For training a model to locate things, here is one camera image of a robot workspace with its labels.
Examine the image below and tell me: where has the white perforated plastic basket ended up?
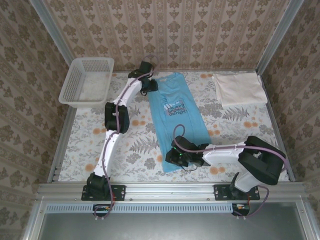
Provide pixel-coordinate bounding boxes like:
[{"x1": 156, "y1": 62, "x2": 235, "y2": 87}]
[{"x1": 58, "y1": 57, "x2": 115, "y2": 109}]

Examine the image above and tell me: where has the light blue printed t-shirt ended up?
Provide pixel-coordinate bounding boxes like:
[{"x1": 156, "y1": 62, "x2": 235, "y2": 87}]
[{"x1": 148, "y1": 72, "x2": 210, "y2": 173}]

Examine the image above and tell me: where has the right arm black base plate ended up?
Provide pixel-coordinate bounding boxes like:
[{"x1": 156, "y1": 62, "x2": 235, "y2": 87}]
[{"x1": 213, "y1": 184, "x2": 261, "y2": 202}]

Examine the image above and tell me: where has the aluminium frame post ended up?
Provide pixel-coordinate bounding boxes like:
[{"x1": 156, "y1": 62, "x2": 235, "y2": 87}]
[
  {"x1": 256, "y1": 0, "x2": 305, "y2": 76},
  {"x1": 28, "y1": 0, "x2": 83, "y2": 78}
]

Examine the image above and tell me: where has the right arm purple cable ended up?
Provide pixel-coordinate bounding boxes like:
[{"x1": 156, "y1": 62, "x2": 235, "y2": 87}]
[{"x1": 172, "y1": 124, "x2": 288, "y2": 220}]

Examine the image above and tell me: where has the folded cream t-shirt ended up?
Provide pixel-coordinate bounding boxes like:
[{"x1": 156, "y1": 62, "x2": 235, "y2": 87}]
[{"x1": 212, "y1": 72, "x2": 268, "y2": 108}]

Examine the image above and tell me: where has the thin aluminium wall-foot rail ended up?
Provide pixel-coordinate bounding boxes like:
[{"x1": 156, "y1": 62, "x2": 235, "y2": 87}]
[{"x1": 113, "y1": 68, "x2": 258, "y2": 75}]

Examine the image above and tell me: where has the aluminium mounting rail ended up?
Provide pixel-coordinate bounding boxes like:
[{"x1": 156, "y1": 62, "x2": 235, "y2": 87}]
[{"x1": 37, "y1": 182, "x2": 306, "y2": 201}]

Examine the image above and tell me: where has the aluminium table side rail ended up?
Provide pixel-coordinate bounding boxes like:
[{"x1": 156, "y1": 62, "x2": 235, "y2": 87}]
[
  {"x1": 258, "y1": 73, "x2": 296, "y2": 182},
  {"x1": 47, "y1": 106, "x2": 77, "y2": 183}
]

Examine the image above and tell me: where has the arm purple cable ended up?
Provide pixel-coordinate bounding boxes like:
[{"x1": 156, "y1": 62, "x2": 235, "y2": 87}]
[
  {"x1": 172, "y1": 124, "x2": 288, "y2": 220},
  {"x1": 93, "y1": 54, "x2": 160, "y2": 221}
]

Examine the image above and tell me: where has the grey metal sheet panel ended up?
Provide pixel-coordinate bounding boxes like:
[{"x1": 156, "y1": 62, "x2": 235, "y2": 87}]
[{"x1": 37, "y1": 202, "x2": 308, "y2": 240}]

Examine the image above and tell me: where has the white slotted cable duct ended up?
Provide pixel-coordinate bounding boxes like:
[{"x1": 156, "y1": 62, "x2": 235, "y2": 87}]
[{"x1": 46, "y1": 202, "x2": 235, "y2": 214}]

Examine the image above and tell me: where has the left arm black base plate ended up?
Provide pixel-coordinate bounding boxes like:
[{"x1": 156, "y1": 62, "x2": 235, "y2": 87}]
[{"x1": 81, "y1": 184, "x2": 126, "y2": 202}]

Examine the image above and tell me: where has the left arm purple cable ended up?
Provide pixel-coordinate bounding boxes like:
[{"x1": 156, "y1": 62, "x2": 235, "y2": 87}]
[{"x1": 93, "y1": 54, "x2": 160, "y2": 221}]

